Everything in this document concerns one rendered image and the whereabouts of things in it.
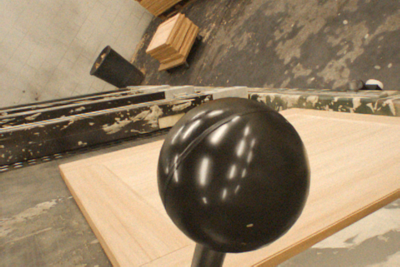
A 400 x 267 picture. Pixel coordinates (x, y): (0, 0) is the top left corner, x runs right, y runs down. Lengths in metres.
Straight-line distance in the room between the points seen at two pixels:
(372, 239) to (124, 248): 0.19
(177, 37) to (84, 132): 3.10
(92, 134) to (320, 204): 0.59
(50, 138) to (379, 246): 0.69
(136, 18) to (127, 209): 6.24
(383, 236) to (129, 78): 4.83
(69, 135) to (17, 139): 0.10
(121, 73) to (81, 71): 1.16
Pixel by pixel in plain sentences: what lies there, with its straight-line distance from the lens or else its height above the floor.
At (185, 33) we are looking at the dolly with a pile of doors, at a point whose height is 0.24.
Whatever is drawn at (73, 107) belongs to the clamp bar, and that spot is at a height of 1.27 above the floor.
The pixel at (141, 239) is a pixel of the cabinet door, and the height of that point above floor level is 1.31.
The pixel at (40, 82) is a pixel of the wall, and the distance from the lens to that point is 5.79.
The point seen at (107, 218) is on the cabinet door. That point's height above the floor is 1.32.
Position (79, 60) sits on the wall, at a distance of 5.99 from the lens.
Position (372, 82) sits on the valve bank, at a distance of 1.00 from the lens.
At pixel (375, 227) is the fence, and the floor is 1.23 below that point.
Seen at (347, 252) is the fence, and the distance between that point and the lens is 0.24.
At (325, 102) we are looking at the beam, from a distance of 0.81.
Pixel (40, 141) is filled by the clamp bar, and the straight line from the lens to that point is 0.81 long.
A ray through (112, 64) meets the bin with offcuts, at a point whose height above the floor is 0.50.
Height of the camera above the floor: 1.46
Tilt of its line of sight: 30 degrees down
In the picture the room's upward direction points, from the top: 57 degrees counter-clockwise
